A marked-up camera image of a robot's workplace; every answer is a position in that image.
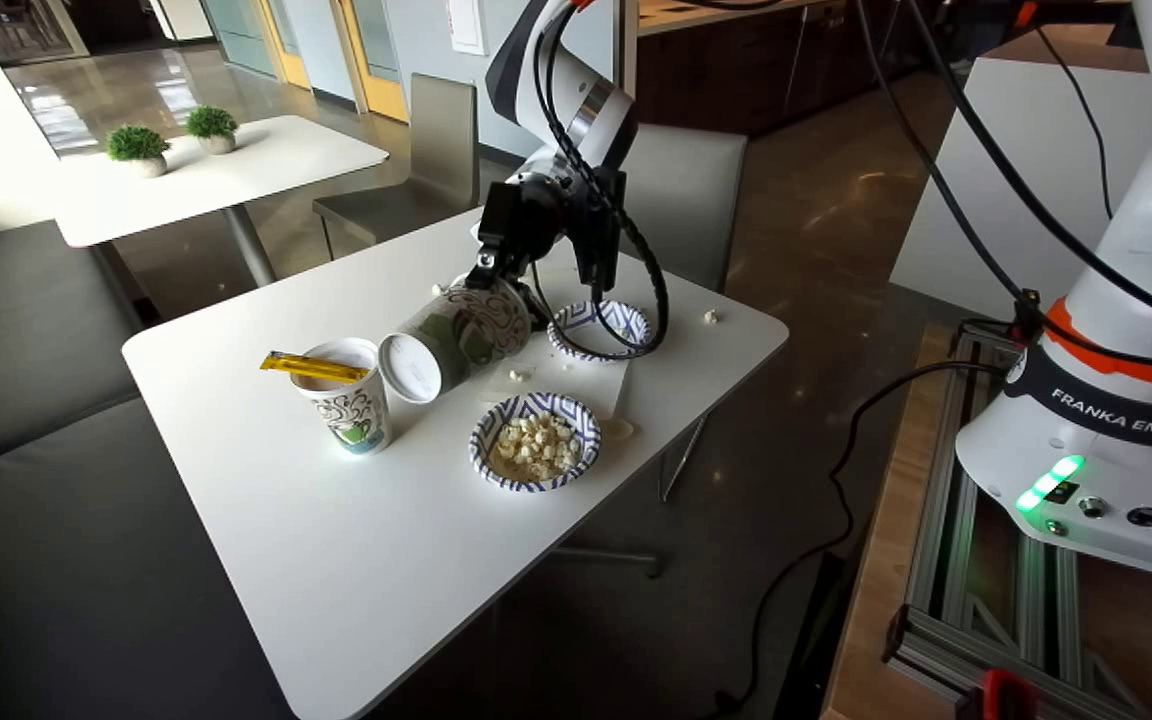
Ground gray chair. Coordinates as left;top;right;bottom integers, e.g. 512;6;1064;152
611;122;753;297
313;72;501;260

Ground black power cable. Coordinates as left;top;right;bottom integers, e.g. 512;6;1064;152
714;356;1026;720

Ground yellow snack packet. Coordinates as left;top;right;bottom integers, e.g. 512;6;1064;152
256;349;371;392

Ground dark wooden counter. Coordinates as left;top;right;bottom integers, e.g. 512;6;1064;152
633;0;969;142

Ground black bench sofa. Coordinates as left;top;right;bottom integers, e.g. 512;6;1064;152
0;218;306;720

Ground white square table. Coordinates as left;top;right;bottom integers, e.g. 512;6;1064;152
118;200;792;720

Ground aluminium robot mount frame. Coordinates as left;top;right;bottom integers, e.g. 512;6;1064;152
883;325;1152;720

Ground small green potted plant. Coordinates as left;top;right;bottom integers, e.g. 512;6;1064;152
184;103;245;157
105;122;176;181

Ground blue patterned paper bowl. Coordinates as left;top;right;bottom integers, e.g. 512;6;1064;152
467;388;603;500
545;297;655;368

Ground yellow framed glass door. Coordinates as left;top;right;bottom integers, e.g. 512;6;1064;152
251;0;318;95
327;0;417;128

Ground floral paper cup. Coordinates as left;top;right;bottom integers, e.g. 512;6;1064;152
376;280;537;410
291;337;395;461

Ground white side table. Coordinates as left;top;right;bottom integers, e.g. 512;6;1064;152
49;114;392;291

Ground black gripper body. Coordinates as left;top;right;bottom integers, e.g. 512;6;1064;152
473;163;628;297

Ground red clamp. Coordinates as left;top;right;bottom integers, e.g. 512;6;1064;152
969;666;1039;720

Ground white popcorn heap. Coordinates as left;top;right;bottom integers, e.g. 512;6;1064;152
488;414;590;484

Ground white paper sheet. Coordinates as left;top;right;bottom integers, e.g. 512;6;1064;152
445;0;488;60

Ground wooden platform board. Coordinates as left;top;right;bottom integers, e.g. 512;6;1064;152
817;322;977;720

